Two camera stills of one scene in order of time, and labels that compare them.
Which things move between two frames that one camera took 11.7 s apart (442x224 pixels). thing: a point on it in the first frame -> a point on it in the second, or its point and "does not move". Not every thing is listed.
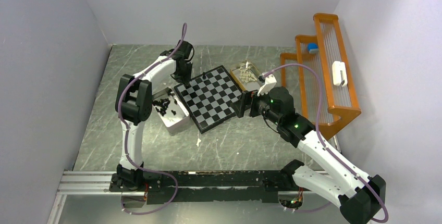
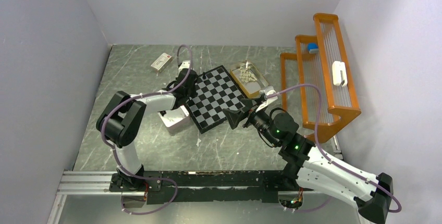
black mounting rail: x=162 y=187 does not move
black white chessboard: x=208 y=98 does not move
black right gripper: x=239 y=106 -> x=235 y=116
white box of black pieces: x=170 y=111 does not move
